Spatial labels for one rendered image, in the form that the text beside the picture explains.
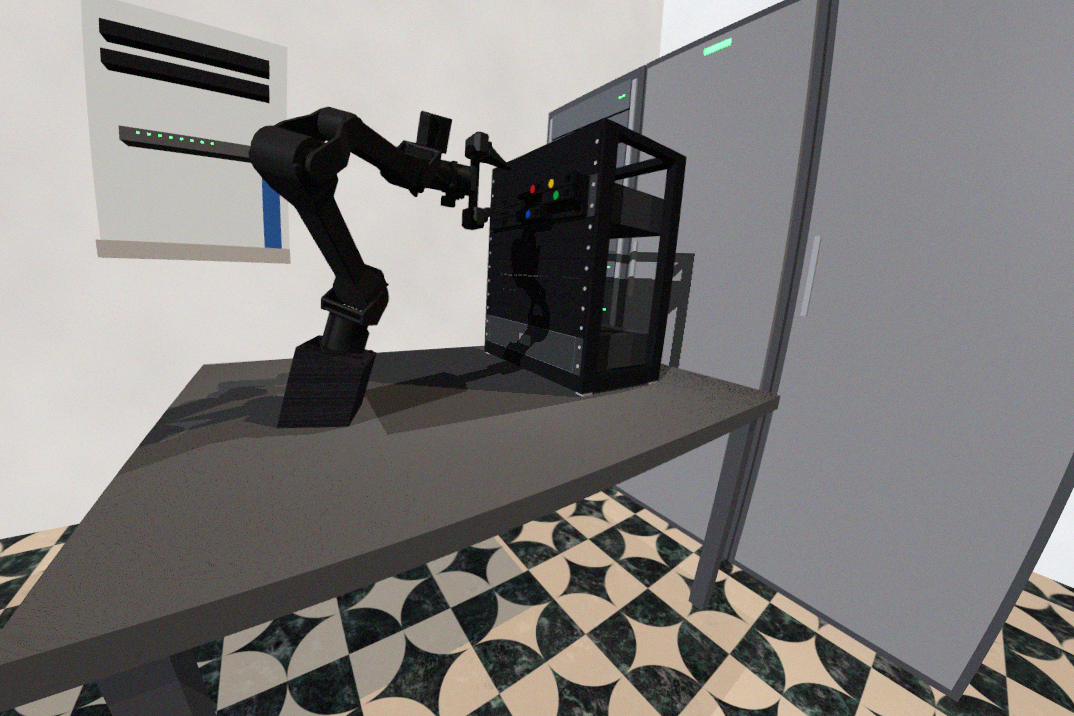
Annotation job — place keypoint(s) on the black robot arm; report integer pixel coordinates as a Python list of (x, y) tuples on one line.
[(303, 170)]

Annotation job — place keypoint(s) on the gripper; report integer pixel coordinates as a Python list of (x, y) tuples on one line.
[(462, 179)]

